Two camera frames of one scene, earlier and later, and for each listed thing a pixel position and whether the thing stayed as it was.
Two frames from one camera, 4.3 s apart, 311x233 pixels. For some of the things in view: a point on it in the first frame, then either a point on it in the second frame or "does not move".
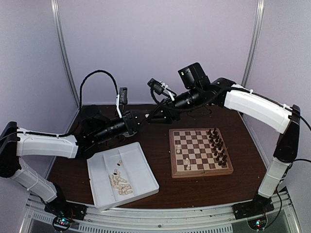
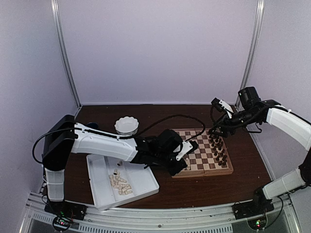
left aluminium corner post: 55,5 does not move
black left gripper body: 105,134 -> 164,158
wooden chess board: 198,152 does not move
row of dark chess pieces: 217,144 does not move
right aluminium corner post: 254,48 does not move
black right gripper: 166,111 -> 224,126
